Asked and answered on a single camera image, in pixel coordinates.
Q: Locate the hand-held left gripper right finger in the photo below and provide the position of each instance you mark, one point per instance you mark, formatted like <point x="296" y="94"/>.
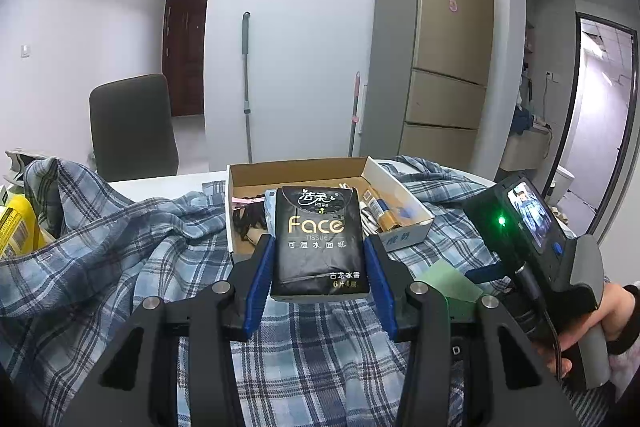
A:
<point x="382" y="287"/>

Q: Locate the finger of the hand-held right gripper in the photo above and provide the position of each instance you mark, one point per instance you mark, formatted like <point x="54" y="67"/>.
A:
<point x="485" y="272"/>

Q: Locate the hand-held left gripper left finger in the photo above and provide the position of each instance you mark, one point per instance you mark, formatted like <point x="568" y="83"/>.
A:
<point x="257" y="277"/>

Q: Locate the black tissue pack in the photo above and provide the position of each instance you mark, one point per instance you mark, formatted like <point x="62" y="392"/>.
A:
<point x="320" y="257"/>

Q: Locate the white cardboard box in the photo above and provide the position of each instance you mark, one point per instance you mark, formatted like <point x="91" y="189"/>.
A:
<point x="300" y="172"/>

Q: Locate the person's right forearm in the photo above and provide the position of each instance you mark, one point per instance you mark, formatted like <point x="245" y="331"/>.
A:
<point x="632" y="322"/>

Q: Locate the person's right hand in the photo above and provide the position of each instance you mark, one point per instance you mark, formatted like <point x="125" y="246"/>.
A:
<point x="614" y="312"/>

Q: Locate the light green card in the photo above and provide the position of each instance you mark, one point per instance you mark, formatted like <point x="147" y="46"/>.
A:
<point x="445" y="282"/>

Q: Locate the black hair bands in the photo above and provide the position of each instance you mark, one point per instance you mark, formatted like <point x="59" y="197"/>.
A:
<point x="250" y="219"/>

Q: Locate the pink hair band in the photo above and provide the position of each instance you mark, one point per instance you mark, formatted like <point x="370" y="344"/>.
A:
<point x="247" y="199"/>

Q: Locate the beige low cabinet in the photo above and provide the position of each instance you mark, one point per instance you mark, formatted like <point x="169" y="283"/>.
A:
<point x="525" y="149"/>

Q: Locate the blue plaid shirt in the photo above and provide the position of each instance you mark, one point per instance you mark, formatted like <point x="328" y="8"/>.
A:
<point x="125" y="257"/>

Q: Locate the gold refrigerator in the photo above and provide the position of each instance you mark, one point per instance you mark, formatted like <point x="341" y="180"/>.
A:
<point x="445" y="57"/>

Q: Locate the dark grey chair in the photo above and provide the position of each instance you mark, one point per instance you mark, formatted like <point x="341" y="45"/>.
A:
<point x="132" y="122"/>

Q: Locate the dark brown door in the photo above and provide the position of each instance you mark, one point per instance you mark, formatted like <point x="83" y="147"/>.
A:
<point x="185" y="57"/>

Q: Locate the yellow packet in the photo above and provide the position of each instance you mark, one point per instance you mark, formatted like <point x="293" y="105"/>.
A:
<point x="17" y="222"/>

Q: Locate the dark bathroom door frame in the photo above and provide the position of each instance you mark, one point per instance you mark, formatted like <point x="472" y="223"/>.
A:
<point x="565" y="107"/>

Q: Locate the white wall switch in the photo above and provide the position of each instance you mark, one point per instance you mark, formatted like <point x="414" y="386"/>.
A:
<point x="25" y="51"/>

